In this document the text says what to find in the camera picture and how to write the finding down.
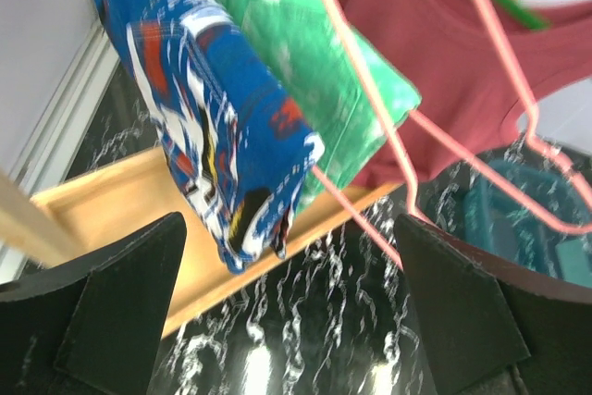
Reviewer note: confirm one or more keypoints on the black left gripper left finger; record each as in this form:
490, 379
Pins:
93, 324

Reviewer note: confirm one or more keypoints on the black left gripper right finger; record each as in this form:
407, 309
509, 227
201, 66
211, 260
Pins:
489, 326

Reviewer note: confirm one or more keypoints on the green tie-dye trousers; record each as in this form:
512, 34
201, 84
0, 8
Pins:
297, 41

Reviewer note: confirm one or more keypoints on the wooden clothes rack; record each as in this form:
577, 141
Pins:
91, 211

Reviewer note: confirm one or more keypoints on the teal transparent plastic bin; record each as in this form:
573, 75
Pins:
468, 206

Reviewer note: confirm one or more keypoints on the blue patterned trousers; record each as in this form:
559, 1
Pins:
236, 144

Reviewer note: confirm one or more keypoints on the pink wire hanger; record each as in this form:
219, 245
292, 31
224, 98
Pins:
518, 80

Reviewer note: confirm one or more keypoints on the maroon tank top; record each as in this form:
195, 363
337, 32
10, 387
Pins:
443, 49

